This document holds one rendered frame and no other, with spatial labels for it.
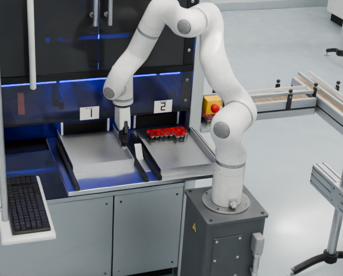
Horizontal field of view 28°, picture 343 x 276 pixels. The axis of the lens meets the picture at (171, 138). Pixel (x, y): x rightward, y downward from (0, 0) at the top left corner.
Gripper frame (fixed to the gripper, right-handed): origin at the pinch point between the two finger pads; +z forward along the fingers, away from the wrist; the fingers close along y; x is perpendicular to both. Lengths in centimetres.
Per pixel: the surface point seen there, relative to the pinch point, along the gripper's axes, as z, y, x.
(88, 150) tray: 11.4, -11.7, -13.1
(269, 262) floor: 104, -28, 88
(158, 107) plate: -0.5, -22.5, 21.2
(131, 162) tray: 10.4, 4.6, 2.3
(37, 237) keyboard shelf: 18, 37, -41
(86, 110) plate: -3.8, -20.6, -11.9
